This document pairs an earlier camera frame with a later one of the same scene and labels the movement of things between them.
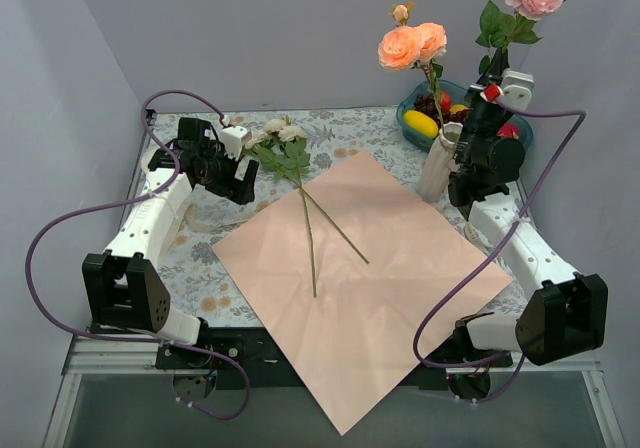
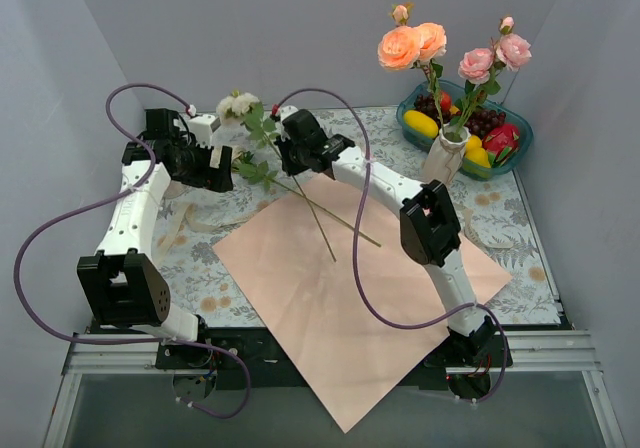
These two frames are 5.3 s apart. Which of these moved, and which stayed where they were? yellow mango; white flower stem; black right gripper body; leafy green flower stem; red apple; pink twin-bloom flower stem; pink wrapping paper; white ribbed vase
Moved: leafy green flower stem; white flower stem; black right gripper body
Stayed: yellow mango; red apple; pink twin-bloom flower stem; white ribbed vase; pink wrapping paper
